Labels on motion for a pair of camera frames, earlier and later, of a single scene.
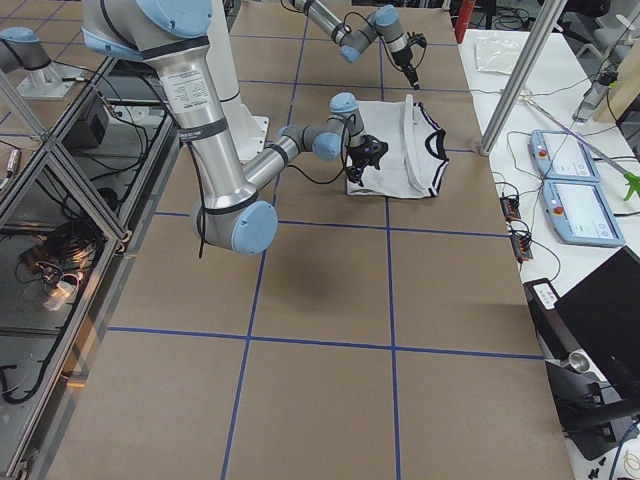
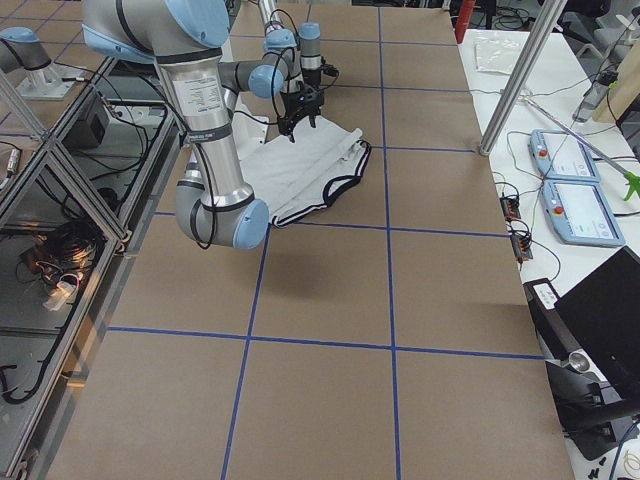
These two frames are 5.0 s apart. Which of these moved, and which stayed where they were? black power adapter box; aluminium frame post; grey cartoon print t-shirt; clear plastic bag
Moved: grey cartoon print t-shirt
Stayed: clear plastic bag; aluminium frame post; black power adapter box
